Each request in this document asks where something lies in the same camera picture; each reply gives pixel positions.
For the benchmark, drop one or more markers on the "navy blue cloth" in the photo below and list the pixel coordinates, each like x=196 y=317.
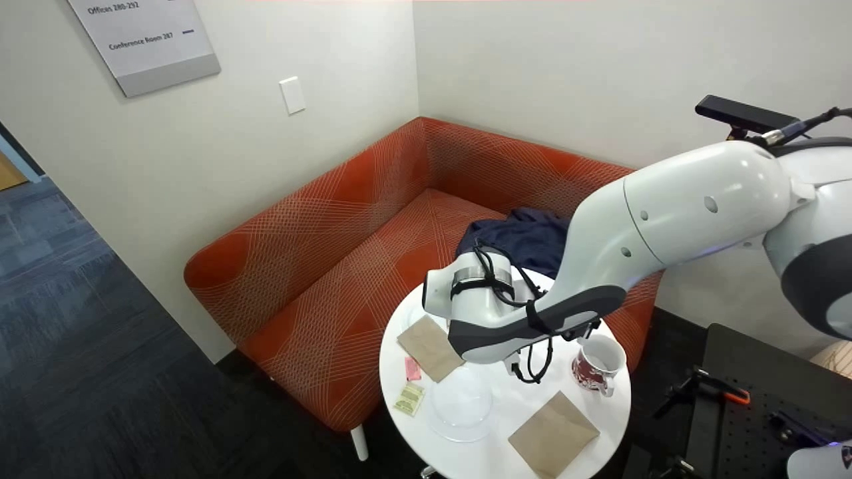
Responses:
x=528 y=234

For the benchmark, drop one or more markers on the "orange corner sofa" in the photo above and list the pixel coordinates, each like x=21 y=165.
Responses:
x=307 y=285

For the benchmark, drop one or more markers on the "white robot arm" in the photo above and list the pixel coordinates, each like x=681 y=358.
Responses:
x=691 y=207

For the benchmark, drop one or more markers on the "brown napkin left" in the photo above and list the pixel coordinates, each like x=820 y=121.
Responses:
x=430 y=346

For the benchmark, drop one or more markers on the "round white table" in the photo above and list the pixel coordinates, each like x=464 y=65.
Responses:
x=484 y=453

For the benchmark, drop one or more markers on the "grey wall sign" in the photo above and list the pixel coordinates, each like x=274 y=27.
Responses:
x=148 y=43

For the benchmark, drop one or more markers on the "red sweetener packet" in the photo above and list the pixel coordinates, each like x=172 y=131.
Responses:
x=411 y=372

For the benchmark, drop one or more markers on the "black camera on mount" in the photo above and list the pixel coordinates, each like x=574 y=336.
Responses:
x=741 y=119

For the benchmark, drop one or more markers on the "yellow sweetener packet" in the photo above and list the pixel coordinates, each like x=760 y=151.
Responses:
x=407 y=399

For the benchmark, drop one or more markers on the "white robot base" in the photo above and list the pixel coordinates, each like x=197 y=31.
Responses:
x=828 y=461

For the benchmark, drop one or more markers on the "brown napkin near mug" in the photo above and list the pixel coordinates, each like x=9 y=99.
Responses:
x=552 y=437

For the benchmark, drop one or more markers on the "black clamp orange handle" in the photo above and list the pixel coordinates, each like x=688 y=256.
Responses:
x=701 y=385

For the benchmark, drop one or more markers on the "red and white mug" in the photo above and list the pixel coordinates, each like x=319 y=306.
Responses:
x=596 y=362

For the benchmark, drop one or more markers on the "clear plastic lid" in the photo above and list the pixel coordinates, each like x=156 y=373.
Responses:
x=460 y=399

